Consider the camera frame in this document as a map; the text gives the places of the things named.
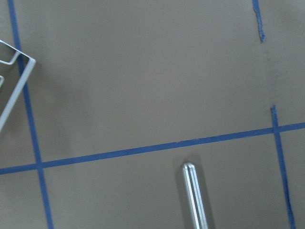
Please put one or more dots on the white wire cup rack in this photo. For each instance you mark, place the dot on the white wire cup rack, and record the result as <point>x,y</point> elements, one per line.
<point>20,84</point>

